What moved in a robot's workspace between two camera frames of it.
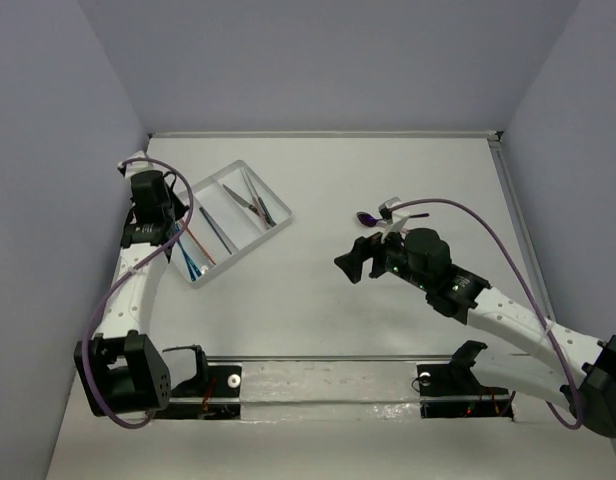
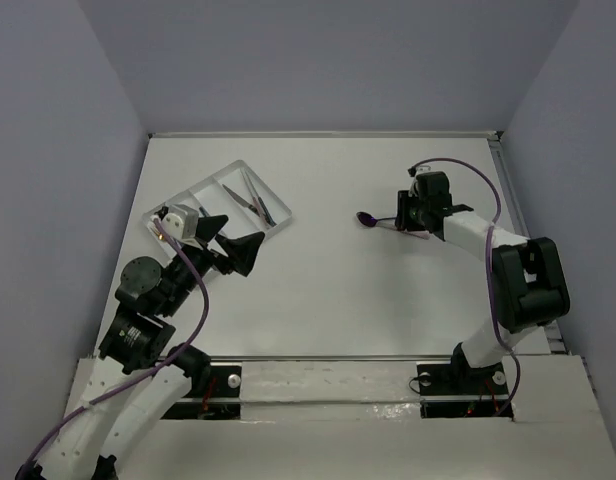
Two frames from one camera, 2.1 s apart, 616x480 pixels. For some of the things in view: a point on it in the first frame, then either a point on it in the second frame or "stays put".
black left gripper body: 175,211 → 211,248
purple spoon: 369,220 stays put
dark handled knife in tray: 241,200 stays put
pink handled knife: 258,209 stays put
